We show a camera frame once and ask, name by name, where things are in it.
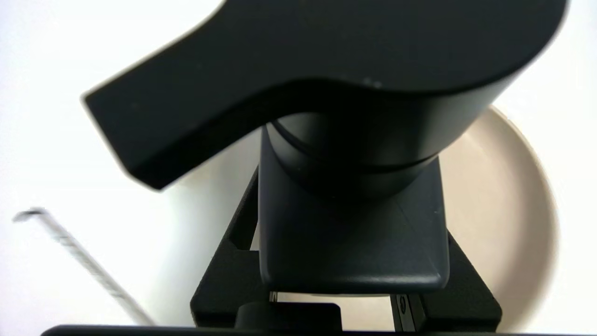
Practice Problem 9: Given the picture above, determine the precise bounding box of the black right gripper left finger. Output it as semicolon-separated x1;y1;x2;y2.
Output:
190;166;344;329

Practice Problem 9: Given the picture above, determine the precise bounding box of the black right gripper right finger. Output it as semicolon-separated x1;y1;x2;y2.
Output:
391;232;503;333

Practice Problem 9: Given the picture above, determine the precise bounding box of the beige round plate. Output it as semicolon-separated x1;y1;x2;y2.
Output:
163;105;560;333

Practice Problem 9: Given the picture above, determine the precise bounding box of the thin metal rod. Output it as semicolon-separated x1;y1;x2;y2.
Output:
13;208;156;326

